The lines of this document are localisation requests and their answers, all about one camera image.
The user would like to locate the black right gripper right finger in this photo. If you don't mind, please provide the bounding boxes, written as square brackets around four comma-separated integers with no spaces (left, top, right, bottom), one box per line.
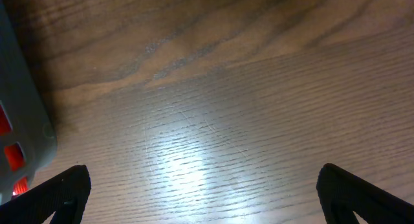
[316,163,413,224]

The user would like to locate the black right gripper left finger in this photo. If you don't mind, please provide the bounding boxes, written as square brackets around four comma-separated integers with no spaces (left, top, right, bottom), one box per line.
[1,165,91,224]

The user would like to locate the red snack bar package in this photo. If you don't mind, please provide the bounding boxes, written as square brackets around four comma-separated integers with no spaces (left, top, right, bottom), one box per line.
[1,106,28,202]

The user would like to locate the grey plastic lattice basket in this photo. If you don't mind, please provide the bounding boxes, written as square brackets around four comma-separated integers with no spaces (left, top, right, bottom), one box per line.
[1,4,57,186]

